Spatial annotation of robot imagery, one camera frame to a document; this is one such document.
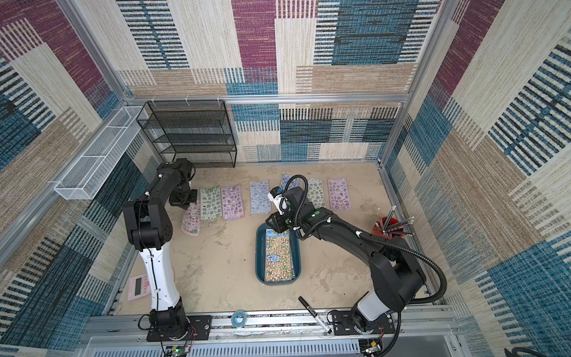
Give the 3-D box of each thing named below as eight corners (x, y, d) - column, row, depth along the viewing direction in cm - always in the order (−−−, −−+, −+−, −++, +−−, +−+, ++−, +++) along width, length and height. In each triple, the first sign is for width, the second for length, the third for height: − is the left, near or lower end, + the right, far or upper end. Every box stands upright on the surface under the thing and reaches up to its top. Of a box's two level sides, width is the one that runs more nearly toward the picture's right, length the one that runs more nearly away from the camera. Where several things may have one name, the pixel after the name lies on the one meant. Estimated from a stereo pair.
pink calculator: (130, 300, 81) (126, 299, 79) (132, 281, 86) (128, 279, 84) (150, 293, 83) (147, 292, 81) (150, 275, 87) (147, 272, 85)
